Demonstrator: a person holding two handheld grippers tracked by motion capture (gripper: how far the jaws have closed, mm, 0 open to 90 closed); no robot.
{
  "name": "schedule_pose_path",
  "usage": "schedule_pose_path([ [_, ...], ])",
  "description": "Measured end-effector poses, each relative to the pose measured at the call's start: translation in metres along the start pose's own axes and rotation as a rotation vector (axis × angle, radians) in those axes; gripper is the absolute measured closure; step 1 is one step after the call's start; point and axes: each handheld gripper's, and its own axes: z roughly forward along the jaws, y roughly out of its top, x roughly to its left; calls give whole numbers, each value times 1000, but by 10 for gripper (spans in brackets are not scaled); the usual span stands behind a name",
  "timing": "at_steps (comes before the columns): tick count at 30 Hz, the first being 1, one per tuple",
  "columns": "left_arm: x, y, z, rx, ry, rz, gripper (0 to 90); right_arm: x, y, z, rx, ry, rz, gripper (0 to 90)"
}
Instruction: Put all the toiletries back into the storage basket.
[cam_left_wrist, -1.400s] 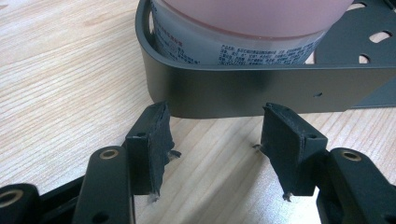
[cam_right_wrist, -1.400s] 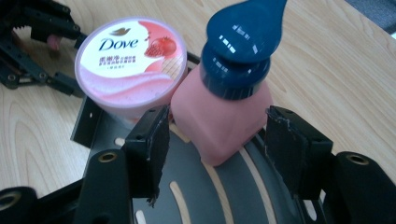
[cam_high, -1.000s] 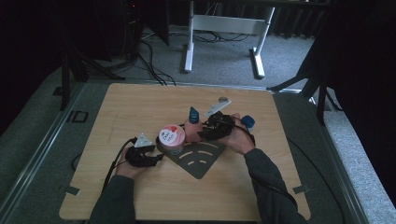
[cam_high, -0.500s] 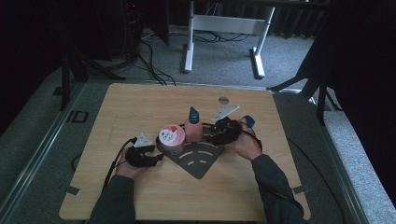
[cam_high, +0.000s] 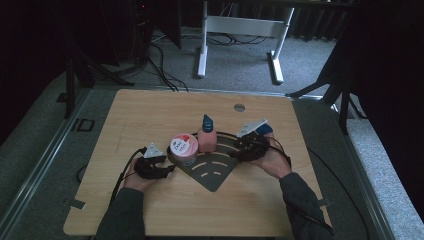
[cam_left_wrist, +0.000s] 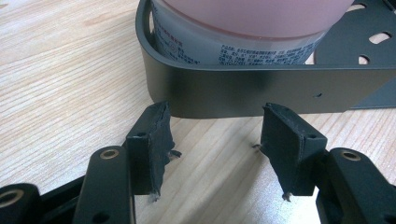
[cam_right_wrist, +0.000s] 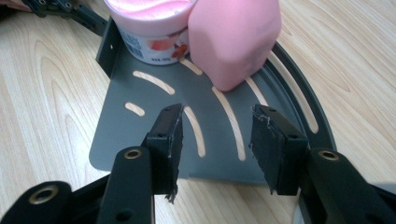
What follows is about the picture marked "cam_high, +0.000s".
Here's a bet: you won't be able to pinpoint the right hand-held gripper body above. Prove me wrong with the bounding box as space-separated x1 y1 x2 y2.
236 118 270 162

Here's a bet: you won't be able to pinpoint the white desk frame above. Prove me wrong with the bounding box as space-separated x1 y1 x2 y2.
196 0 296 85

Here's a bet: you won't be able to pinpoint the person's right hand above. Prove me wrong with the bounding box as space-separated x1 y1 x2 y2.
252 134 293 181

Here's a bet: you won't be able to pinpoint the pink cream jar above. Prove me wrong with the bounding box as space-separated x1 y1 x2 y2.
169 133 200 168

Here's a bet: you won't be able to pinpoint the cables under white desk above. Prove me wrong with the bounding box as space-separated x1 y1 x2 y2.
206 31 268 47

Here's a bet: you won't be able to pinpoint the black metal stand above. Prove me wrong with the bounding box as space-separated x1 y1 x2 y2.
55 49 135 120
285 49 368 135

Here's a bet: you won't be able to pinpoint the black rectangular floor bracket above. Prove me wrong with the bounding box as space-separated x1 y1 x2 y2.
70 118 96 133

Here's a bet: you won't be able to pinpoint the dark computer tower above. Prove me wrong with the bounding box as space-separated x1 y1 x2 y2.
129 0 155 64

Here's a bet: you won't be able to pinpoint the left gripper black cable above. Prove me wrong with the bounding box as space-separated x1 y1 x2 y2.
109 147 148 206

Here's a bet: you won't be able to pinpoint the black fan-shaped corner rack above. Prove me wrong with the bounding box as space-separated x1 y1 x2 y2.
165 131 250 193

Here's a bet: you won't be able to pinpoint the pink bottle with blue cap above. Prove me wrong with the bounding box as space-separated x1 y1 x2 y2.
197 114 218 154

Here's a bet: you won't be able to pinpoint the black cable loop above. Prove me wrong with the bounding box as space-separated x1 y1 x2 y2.
76 164 88 184

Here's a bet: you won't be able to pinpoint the metal floor rail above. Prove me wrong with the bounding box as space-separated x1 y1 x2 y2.
0 87 93 240
293 94 398 240

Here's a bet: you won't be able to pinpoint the person's left hand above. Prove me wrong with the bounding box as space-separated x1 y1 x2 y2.
122 159 157 193

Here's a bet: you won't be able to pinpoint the black floor cables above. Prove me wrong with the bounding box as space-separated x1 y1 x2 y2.
146 42 190 93

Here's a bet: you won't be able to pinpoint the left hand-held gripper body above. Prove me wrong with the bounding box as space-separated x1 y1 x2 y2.
133 142 164 181

